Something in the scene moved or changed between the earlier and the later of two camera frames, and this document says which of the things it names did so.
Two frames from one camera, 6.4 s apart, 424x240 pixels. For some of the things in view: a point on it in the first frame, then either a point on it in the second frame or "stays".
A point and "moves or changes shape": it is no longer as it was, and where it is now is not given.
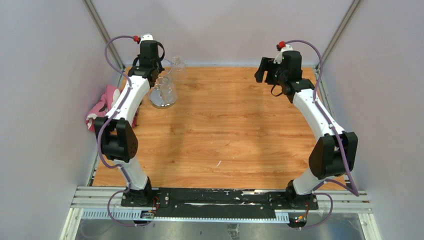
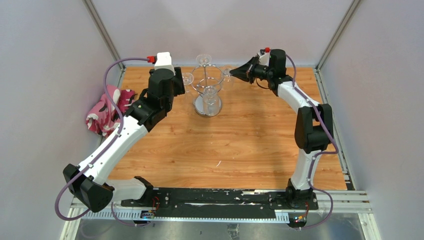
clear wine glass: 164,95 moves or changes shape
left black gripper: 160,66 -> 178,81
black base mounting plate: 218,203 stays
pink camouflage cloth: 110,95 stays
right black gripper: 265,65 -> 245,70
